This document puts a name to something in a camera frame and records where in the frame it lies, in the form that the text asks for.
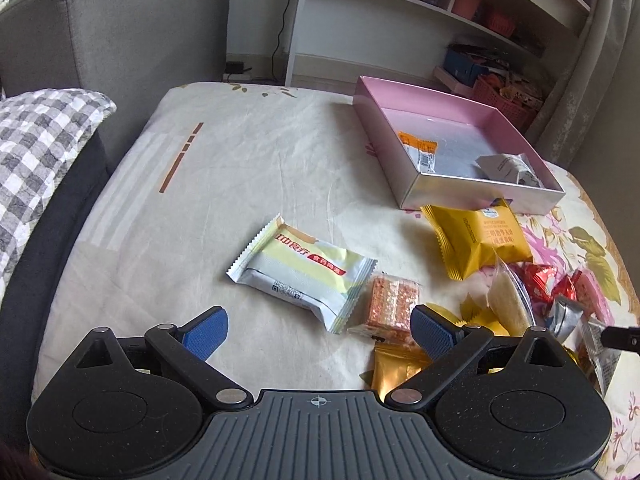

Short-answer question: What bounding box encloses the gold foil snack packet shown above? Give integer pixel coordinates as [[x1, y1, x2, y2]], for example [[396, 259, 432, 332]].
[[360, 342, 432, 401]]

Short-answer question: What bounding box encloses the clear-wrapped pink wafer block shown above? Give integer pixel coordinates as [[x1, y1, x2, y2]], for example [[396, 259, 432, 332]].
[[347, 273, 422, 346]]

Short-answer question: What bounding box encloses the clear rice cracker packet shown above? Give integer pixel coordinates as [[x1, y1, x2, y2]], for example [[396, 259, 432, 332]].
[[487, 259, 536, 337]]

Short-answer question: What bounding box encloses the yellow egg-yolk pastry packet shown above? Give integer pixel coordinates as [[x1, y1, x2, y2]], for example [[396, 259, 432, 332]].
[[421, 198, 533, 281]]

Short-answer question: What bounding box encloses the red candy wrapper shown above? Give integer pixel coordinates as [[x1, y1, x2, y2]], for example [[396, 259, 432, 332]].
[[515, 262, 558, 304], [550, 274, 577, 304]]

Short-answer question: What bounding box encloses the white yellow wafer packet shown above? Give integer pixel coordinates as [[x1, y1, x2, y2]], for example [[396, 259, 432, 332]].
[[227, 214, 378, 335]]

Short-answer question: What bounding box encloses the silver foil snack packet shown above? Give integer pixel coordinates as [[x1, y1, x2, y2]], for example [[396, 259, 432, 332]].
[[544, 295, 585, 342]]

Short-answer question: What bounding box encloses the floral table cloth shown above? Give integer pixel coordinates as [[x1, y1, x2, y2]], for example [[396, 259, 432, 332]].
[[27, 82, 639, 479]]

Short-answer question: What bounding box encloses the orange white small packet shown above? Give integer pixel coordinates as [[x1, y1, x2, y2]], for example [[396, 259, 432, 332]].
[[398, 131, 438, 174]]

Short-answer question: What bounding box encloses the pink cardboard box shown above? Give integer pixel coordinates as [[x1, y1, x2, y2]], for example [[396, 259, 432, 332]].
[[352, 76, 565, 214]]

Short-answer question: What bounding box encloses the white crumpled tea packet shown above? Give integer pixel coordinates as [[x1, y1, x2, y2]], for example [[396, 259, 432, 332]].
[[476, 154, 544, 188]]

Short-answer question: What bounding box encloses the lace curtain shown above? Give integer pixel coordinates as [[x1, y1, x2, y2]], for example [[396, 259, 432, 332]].
[[526, 0, 639, 167]]

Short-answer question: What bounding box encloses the large pink storage basket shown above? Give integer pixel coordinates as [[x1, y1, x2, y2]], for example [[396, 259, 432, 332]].
[[472, 75, 537, 133]]

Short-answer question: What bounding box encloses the grey checked pillow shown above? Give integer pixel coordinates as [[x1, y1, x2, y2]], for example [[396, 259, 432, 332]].
[[1, 89, 117, 289]]

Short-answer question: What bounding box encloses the blue storage bin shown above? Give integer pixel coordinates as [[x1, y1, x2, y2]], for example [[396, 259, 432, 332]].
[[442, 48, 489, 87]]

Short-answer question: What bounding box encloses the white bookshelf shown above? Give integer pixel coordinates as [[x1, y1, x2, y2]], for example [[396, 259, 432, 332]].
[[283, 0, 594, 97]]

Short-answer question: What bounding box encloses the grey sofa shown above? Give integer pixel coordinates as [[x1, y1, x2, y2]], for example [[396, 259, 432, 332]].
[[0, 0, 234, 172]]

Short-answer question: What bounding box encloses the red small basket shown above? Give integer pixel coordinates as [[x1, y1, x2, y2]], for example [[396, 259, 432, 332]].
[[485, 8, 516, 38]]

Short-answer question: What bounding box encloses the power strip with cable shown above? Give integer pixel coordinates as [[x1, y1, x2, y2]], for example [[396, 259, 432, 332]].
[[224, 0, 296, 84]]

